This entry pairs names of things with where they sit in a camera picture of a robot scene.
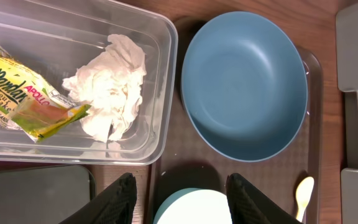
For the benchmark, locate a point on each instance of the white tissue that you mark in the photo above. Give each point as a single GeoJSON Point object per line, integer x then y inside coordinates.
{"type": "Point", "coordinates": [111, 84]}

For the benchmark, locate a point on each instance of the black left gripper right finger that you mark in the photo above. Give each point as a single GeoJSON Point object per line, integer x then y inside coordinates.
{"type": "Point", "coordinates": [248, 205]}

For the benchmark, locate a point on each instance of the dark blue plate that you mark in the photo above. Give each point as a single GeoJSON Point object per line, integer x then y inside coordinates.
{"type": "Point", "coordinates": [244, 86]}

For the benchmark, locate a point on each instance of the light blue bowl with rice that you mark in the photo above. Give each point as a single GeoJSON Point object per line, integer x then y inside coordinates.
{"type": "Point", "coordinates": [192, 205]}

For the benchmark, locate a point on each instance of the dark brown serving tray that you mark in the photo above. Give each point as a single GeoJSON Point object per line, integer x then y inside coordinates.
{"type": "Point", "coordinates": [188, 161]}

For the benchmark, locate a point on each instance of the yellow green snack wrapper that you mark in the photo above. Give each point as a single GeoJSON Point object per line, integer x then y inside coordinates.
{"type": "Point", "coordinates": [29, 103]}

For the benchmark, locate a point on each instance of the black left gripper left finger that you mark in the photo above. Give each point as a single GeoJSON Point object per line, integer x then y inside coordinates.
{"type": "Point", "coordinates": [115, 204]}

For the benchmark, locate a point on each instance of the yellow plastic spoon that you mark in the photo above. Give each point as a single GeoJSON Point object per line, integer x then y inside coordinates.
{"type": "Point", "coordinates": [303, 195]}

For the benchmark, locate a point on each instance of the black bin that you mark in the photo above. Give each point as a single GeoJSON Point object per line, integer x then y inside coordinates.
{"type": "Point", "coordinates": [45, 194]}

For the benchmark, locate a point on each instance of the clear plastic bin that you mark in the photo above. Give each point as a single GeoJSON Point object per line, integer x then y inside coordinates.
{"type": "Point", "coordinates": [55, 39]}

